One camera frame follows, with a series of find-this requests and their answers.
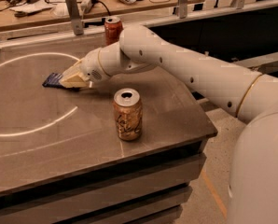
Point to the grey drawer cabinet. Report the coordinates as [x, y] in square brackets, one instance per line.
[148, 190]

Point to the blue rxbar blueberry wrapper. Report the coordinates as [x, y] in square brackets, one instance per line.
[53, 81]

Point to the gold opened soda can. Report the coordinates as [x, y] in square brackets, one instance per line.
[128, 113]

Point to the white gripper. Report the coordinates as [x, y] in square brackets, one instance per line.
[90, 66]

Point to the metal rail upright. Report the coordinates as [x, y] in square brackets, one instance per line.
[182, 9]

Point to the grey metal bracket post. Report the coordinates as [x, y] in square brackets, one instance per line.
[75, 19]

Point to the red coke can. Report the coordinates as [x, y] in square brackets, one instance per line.
[112, 28]

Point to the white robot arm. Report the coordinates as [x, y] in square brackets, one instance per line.
[250, 96]

